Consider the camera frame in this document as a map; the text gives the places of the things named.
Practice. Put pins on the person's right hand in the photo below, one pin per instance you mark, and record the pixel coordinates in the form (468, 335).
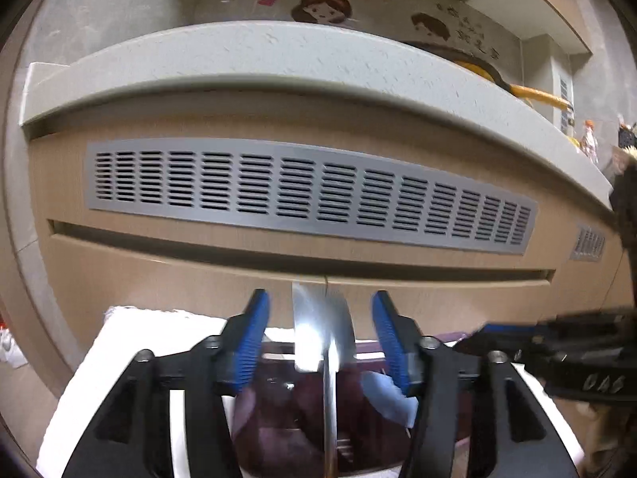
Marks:
(612, 438)

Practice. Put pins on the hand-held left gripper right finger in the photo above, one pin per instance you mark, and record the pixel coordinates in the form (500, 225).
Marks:
(393, 348)

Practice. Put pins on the wooden cabinet front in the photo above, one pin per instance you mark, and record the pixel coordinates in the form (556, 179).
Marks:
(199, 269)

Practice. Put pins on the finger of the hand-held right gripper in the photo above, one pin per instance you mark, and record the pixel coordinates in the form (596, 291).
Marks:
(497, 341)

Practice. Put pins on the small grey vent grille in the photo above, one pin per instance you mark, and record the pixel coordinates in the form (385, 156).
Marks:
(588, 243)

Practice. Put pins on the white speckled countertop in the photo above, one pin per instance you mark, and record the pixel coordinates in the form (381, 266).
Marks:
(249, 55)

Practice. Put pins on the white textured towel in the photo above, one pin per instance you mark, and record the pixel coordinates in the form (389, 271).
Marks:
(149, 328)

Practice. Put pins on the maroon bowl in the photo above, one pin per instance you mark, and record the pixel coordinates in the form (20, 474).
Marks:
(278, 418)

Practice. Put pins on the long grey vent grille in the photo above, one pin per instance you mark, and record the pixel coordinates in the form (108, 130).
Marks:
(308, 194)

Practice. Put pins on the pink heart wall sticker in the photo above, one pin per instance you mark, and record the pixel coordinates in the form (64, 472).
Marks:
(267, 2)

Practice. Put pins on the shiny metal utensil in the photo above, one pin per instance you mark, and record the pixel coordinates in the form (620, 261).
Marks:
(318, 328)

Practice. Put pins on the cartoon face wall sticker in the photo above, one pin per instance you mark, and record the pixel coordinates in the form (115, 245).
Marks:
(321, 9)
(432, 27)

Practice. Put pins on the small dark figurine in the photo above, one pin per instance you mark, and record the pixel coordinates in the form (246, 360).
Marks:
(627, 134)

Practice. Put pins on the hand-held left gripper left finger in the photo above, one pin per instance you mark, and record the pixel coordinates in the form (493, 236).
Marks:
(251, 343)

